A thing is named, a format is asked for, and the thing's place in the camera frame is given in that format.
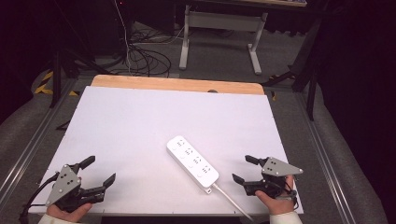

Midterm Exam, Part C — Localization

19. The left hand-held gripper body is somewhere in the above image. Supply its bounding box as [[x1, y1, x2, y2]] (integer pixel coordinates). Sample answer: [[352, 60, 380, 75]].
[[46, 163, 106, 214]]

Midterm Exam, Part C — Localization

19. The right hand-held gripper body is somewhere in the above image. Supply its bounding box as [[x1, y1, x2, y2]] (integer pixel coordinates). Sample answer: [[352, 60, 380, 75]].
[[242, 156, 304, 199]]

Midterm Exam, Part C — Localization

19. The white power strip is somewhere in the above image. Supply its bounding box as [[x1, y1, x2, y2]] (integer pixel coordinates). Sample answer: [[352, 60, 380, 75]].
[[165, 134, 220, 195]]

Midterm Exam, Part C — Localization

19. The person's left hand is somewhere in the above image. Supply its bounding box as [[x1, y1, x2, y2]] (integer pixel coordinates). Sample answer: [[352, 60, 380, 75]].
[[46, 203, 93, 224]]

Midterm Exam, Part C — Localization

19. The person's right hand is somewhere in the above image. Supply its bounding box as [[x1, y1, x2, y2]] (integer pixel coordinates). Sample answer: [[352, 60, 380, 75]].
[[254, 175, 297, 217]]

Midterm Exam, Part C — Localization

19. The white board table cover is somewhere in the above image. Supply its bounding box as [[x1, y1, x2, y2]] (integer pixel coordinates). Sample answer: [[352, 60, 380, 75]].
[[28, 86, 304, 217]]

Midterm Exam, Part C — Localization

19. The yellow black floor tape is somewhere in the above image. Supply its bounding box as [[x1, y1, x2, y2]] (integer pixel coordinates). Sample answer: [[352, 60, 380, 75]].
[[33, 70, 80, 97]]

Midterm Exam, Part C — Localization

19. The black metal stand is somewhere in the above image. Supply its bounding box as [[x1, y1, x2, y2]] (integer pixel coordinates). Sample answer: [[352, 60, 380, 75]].
[[261, 15, 323, 121], [49, 0, 110, 109]]

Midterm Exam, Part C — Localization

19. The wooden desk top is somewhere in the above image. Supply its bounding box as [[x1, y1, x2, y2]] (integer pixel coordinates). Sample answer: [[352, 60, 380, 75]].
[[186, 0, 308, 8]]

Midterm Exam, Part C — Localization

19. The white power strip cable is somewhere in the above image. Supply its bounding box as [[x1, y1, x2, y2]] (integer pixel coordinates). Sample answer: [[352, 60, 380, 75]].
[[212, 183, 256, 223]]

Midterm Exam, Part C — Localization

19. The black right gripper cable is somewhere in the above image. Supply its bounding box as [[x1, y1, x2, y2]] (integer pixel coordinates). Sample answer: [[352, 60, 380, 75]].
[[283, 178, 301, 210]]

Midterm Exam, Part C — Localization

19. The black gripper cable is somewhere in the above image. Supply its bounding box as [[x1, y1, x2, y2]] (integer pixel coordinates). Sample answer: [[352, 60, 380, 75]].
[[18, 171, 61, 224], [283, 178, 301, 210]]

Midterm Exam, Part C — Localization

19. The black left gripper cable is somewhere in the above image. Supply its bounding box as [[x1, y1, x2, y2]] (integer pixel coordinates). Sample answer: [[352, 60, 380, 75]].
[[18, 171, 61, 224]]

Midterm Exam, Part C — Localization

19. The grey metal floor rail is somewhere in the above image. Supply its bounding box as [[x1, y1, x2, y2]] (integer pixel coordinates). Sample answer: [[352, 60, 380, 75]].
[[0, 77, 79, 202], [294, 92, 351, 224]]

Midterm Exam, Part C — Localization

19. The black floor cable bundle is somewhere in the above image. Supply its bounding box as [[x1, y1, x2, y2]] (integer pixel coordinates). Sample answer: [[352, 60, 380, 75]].
[[125, 27, 173, 77]]

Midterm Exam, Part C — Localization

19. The thin white hanging cable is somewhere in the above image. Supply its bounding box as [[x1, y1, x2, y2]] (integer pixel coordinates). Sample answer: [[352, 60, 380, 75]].
[[113, 0, 133, 76]]

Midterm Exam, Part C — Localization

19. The white metal desk frame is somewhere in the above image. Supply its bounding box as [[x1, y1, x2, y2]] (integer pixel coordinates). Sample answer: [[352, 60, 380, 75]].
[[178, 4, 269, 76]]

